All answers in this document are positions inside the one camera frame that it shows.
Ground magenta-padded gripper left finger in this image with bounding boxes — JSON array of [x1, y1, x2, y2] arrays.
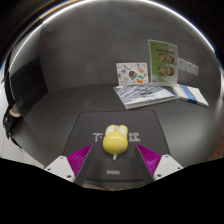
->
[[43, 143, 96, 187]]

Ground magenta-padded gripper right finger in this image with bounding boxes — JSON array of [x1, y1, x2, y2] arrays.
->
[[133, 143, 184, 184]]

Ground yellow rabbit-shaped computer mouse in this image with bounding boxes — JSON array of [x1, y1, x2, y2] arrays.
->
[[102, 124, 130, 161]]

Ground black mouse pad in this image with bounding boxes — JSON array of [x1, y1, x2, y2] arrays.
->
[[62, 109, 171, 191]]

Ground grey striped book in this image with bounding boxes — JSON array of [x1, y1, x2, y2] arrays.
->
[[113, 83, 178, 111]]

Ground white book with blue band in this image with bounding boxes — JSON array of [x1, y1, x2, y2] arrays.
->
[[171, 83, 210, 108]]

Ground white card with colourful stickers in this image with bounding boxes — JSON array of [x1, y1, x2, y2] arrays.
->
[[115, 61, 149, 87]]

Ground green printed poster sheet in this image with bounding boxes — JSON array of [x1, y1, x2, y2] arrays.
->
[[147, 38, 179, 87]]

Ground row of white wall sockets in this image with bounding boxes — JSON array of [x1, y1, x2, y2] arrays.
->
[[177, 57, 200, 77]]

